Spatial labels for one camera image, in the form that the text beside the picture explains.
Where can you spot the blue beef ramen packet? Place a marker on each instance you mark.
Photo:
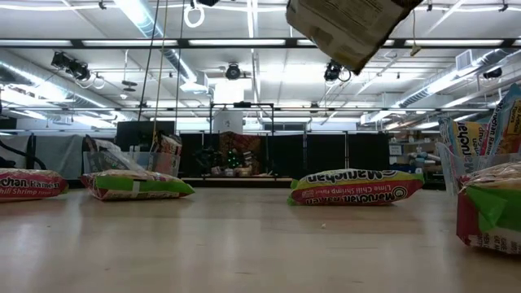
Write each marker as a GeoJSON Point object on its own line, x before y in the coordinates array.
{"type": "Point", "coordinates": [346, 28]}
{"type": "Point", "coordinates": [506, 122]}

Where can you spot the brown patterned cloth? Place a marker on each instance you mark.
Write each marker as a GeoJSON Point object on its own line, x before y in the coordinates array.
{"type": "Point", "coordinates": [240, 142]}

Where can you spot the small green lit tree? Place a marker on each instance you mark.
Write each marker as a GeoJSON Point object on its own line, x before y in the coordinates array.
{"type": "Point", "coordinates": [234, 158]}

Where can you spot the clear plastic bin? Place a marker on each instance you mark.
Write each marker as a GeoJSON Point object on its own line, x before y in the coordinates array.
{"type": "Point", "coordinates": [452, 171]}
{"type": "Point", "coordinates": [150, 163]}

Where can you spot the black computer monitor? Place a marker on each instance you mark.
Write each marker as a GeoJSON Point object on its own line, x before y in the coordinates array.
{"type": "Point", "coordinates": [144, 136]}

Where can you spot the storage shelf with boxes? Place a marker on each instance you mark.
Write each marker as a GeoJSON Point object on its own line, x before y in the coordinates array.
{"type": "Point", "coordinates": [411, 158]}

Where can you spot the black ceiling spotlights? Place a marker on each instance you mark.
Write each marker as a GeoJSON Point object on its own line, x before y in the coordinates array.
{"type": "Point", "coordinates": [71, 67]}

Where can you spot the small black ceiling lamp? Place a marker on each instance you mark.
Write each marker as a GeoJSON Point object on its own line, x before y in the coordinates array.
{"type": "Point", "coordinates": [492, 73]}

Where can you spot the black hanging camera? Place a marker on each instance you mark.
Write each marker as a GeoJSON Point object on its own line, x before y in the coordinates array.
{"type": "Point", "coordinates": [334, 71]}

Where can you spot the silver ventilation duct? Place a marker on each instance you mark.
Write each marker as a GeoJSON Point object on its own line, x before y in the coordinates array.
{"type": "Point", "coordinates": [142, 20]}
{"type": "Point", "coordinates": [447, 81]}

